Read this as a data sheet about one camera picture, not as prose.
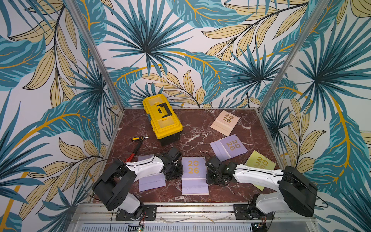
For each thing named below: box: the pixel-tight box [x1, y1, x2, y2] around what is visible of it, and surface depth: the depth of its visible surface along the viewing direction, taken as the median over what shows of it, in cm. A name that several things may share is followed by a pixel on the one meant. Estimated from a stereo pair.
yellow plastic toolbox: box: [142, 93, 184, 147], surface depth 92 cm
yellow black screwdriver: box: [131, 136, 150, 143], surface depth 102 cm
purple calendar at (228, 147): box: [209, 133, 249, 162], surface depth 99 cm
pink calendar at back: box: [210, 109, 241, 137], surface depth 112 cm
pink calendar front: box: [181, 183, 210, 196], surface depth 81 cm
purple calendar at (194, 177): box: [181, 156, 210, 196], surface depth 84 cm
